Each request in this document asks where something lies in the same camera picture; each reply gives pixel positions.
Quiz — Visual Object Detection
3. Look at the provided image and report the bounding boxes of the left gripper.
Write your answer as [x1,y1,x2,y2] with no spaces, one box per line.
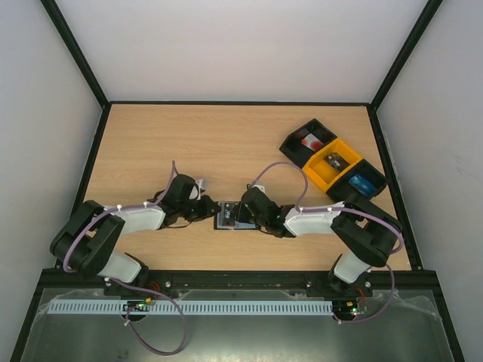
[178,195,221,222]

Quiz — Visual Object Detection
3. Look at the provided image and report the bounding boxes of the black VIP credit card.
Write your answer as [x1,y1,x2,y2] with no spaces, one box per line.
[220,202,236,227]

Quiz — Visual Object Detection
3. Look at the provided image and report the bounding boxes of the black card holder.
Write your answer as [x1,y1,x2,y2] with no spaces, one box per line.
[214,201,260,231]

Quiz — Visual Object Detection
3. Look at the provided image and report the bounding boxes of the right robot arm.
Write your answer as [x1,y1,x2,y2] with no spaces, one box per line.
[235,186,404,296]

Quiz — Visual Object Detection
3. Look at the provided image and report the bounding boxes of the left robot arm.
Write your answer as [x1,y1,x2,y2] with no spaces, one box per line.
[50,173,220,284]

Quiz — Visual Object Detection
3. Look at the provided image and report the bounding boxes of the red white card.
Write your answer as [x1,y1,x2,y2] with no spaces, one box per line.
[301,133,324,152]

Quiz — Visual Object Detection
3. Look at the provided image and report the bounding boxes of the dark card in yellow bin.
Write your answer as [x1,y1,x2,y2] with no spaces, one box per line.
[324,152,349,173]

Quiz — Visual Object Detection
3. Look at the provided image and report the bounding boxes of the blue card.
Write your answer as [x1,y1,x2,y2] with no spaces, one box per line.
[349,174,377,198]

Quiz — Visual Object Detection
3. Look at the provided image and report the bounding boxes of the black bin far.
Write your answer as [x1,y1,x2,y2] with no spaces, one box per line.
[279,118,337,168]

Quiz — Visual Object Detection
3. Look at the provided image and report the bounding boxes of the black bin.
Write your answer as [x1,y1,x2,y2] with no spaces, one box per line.
[279,118,337,168]
[326,159,388,202]

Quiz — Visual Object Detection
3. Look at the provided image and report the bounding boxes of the yellow bin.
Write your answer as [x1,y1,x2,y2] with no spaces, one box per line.
[303,138,362,193]

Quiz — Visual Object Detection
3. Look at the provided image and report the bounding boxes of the black bin near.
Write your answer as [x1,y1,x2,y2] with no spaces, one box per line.
[326,159,388,202]

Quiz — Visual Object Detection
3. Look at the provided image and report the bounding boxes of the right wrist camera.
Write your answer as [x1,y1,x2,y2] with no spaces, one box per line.
[247,183,266,194]

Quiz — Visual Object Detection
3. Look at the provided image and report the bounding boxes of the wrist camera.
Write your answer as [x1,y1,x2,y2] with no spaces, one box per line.
[247,183,266,194]
[195,179,208,200]

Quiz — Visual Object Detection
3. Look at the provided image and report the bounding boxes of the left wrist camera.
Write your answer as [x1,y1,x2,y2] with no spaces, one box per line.
[195,179,208,200]

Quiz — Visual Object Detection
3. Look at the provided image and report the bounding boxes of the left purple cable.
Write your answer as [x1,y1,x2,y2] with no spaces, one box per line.
[62,160,189,355]

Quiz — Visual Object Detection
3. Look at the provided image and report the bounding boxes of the black front rail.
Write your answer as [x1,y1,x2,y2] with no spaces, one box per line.
[37,268,438,299]

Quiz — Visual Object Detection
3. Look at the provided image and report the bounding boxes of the white slotted cable duct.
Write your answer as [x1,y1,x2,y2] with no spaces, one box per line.
[47,299,333,316]

